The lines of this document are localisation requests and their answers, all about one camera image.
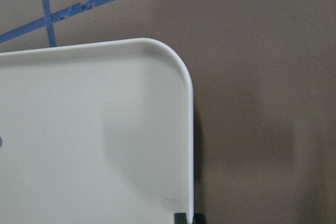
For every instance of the cream rectangular tray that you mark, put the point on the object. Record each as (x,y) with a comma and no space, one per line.
(96,133)

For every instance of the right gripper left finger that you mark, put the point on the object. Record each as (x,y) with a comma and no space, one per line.
(180,218)

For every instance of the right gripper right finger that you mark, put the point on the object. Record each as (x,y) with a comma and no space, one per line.
(199,218)

